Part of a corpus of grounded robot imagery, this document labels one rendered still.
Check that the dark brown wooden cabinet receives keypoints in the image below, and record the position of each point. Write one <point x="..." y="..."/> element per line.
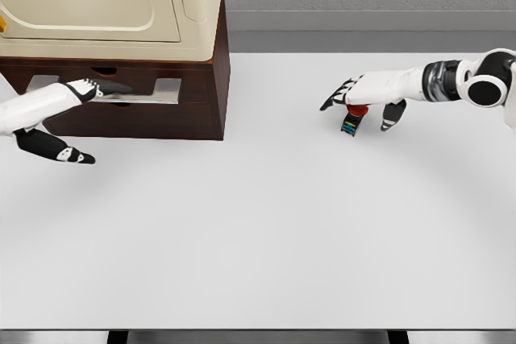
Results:
<point x="219" y="78"/>

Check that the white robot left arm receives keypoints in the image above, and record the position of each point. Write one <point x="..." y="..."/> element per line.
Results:
<point x="12" y="114"/>

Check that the plain brown cabinet drawer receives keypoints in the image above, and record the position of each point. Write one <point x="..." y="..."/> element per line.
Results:
<point x="161" y="120"/>

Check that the cream plastic appliance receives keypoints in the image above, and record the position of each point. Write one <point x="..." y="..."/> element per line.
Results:
<point x="101" y="1"/>

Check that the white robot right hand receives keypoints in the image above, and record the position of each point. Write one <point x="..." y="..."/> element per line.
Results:
<point x="375" y="86"/>

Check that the small yellow knob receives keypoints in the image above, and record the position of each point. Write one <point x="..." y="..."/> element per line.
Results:
<point x="2" y="25"/>

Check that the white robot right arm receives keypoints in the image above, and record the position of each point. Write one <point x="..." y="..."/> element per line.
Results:
<point x="451" y="76"/>

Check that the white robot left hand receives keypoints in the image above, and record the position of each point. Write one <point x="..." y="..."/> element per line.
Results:
<point x="60" y="96"/>

